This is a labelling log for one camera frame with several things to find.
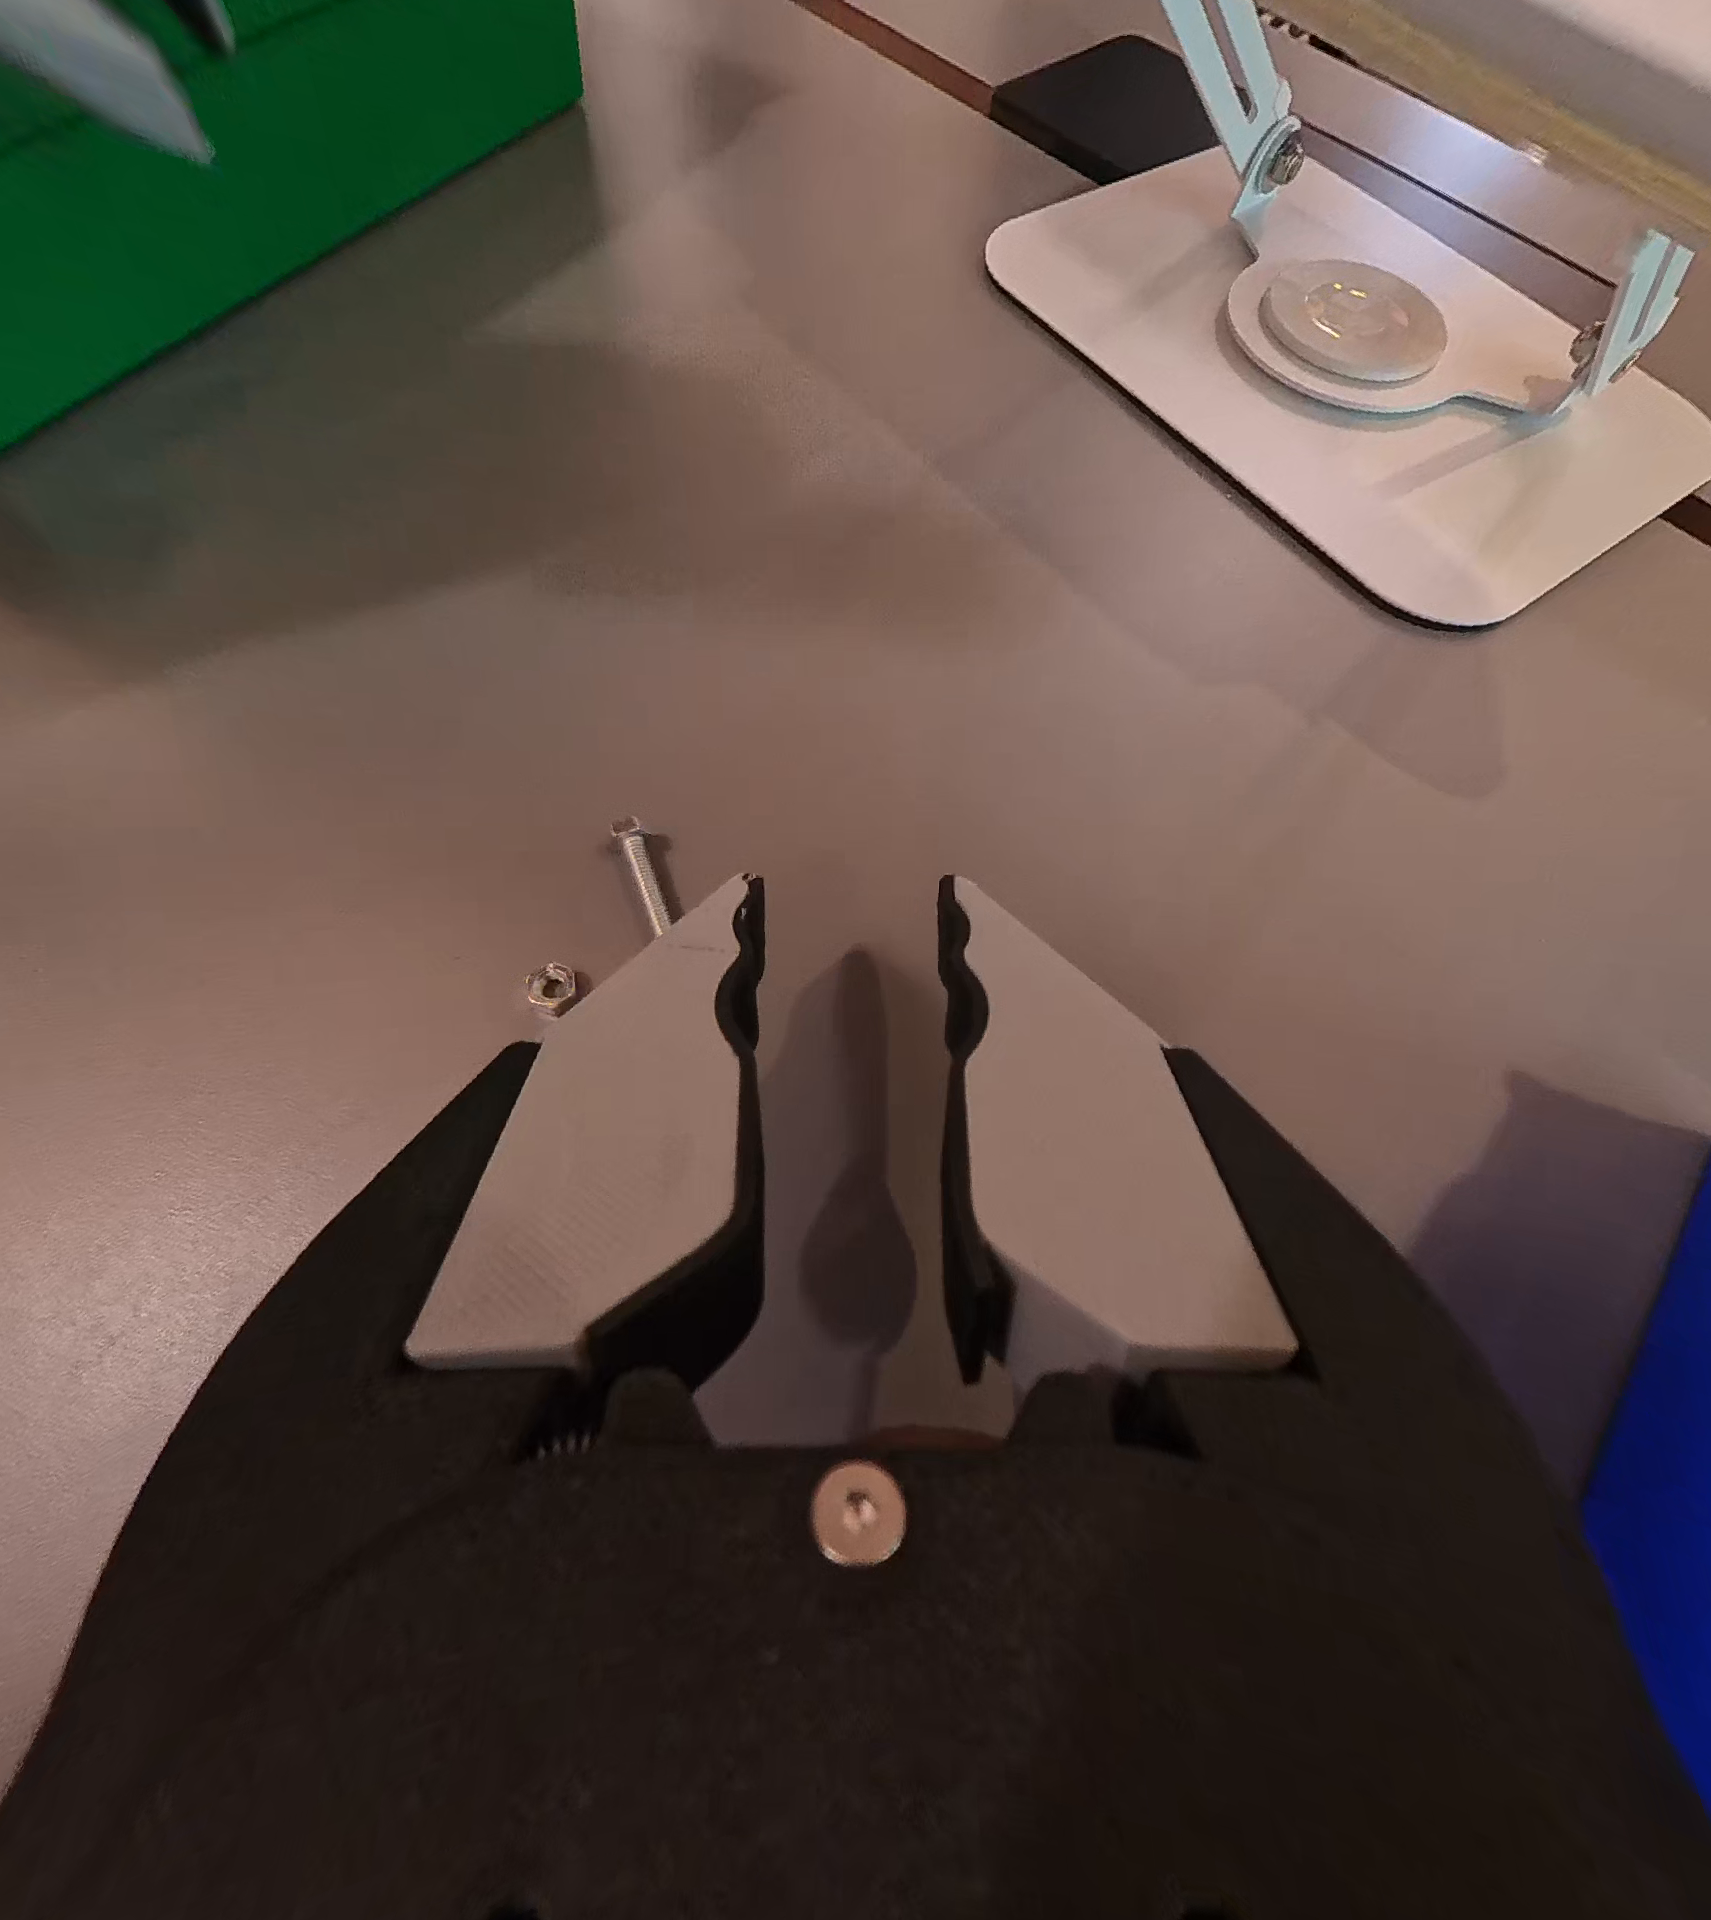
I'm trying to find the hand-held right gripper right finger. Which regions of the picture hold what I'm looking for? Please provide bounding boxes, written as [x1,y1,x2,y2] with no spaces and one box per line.
[935,873,1303,1391]

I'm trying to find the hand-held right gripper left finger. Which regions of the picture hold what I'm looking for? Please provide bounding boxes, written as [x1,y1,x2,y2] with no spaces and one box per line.
[402,870,773,1410]

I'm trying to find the green plastic bin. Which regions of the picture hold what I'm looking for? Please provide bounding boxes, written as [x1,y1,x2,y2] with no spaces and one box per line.
[0,0,585,467]

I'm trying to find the steel hex bolt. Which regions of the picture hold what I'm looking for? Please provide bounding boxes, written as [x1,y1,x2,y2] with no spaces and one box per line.
[602,814,684,949]

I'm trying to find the wooden document stand white base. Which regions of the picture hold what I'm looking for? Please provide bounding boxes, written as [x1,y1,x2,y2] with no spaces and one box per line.
[987,0,1711,628]

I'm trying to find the black flat pad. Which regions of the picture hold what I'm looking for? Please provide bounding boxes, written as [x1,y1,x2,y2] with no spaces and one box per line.
[995,39,1225,189]

